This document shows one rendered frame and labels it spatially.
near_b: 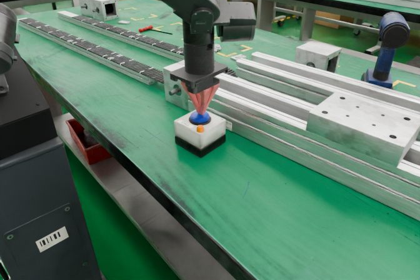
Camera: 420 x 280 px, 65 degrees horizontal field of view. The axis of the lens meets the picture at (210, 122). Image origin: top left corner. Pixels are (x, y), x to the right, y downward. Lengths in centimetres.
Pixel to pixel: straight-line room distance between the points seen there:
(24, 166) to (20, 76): 19
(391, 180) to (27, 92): 71
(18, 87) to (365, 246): 71
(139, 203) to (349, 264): 100
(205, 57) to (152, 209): 88
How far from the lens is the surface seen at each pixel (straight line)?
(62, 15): 183
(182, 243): 125
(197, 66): 61
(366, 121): 62
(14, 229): 89
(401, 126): 63
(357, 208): 63
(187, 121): 69
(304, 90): 84
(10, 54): 66
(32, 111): 77
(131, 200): 142
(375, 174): 63
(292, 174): 66
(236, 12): 59
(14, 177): 81
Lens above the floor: 120
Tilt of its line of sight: 32 degrees down
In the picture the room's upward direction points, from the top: straight up
